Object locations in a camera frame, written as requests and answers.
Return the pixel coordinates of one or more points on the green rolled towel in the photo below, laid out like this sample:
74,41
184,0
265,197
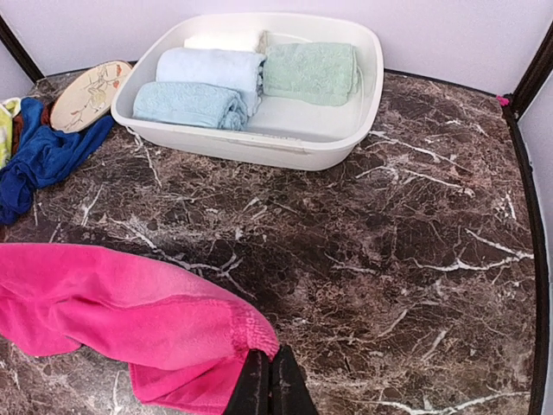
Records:
318,73

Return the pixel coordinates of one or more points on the black frame post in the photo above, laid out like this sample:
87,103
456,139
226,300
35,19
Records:
534,77
19,53

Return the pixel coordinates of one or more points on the light blue rolled towel front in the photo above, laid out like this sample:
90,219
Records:
192,104

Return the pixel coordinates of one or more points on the black right frame post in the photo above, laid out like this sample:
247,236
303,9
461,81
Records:
534,77

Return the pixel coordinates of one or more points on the pink towel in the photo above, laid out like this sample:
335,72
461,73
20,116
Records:
184,338

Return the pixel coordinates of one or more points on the black left frame post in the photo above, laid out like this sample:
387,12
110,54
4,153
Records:
19,53

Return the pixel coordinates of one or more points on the light blue rolled towel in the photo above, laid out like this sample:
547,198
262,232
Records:
236,70
192,104

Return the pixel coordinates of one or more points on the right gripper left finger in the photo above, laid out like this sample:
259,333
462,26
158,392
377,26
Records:
251,393

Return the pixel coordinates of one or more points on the light blue rolled towel back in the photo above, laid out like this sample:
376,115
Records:
236,70

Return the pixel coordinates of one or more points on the yellow green patterned towel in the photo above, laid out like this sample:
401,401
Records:
9,109

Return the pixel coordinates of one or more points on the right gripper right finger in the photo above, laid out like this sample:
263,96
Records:
289,394

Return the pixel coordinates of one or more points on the white rolled towel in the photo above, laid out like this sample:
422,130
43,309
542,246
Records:
254,41

